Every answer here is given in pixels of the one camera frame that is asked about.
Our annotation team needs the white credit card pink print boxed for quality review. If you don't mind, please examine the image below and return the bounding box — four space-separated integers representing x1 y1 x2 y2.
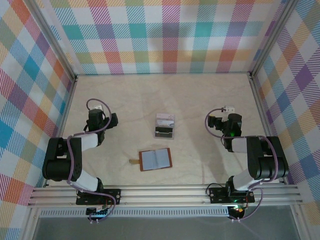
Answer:
156 113 176 121

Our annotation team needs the white credit card blue print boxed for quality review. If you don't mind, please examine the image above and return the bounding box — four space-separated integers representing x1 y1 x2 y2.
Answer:
155 119 176 127

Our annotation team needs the aluminium frame post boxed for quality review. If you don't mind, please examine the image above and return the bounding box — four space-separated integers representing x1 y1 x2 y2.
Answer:
248 0 298 81
26 0 79 82

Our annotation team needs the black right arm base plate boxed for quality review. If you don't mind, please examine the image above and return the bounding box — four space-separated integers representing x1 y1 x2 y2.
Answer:
208 186 256 205

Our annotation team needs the clear acrylic card stand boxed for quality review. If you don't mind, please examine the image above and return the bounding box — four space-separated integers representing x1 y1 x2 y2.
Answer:
154 112 176 140

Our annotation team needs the brown leather card holder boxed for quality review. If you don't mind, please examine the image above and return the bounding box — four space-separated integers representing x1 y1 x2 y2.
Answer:
129 147 174 173

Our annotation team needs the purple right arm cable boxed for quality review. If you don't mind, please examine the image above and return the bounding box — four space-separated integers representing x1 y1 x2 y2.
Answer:
205 107 280 223

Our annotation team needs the slotted grey cable duct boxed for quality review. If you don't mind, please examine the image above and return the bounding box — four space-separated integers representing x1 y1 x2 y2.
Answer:
39 208 231 219

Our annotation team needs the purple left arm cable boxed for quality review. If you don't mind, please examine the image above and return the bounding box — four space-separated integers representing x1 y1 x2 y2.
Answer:
66 98 117 224

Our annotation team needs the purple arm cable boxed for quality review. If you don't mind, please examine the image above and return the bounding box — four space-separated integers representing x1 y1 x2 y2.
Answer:
205 107 280 223
66 98 117 224

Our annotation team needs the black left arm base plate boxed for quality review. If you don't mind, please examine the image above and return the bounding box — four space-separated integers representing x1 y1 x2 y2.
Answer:
75 188 123 206

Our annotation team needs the aluminium mounting rail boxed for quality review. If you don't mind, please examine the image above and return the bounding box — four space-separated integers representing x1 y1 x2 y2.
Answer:
26 183 303 209

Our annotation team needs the aluminium table side rail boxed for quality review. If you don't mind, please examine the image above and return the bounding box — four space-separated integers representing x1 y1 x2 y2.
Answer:
42 74 79 188
248 71 288 185

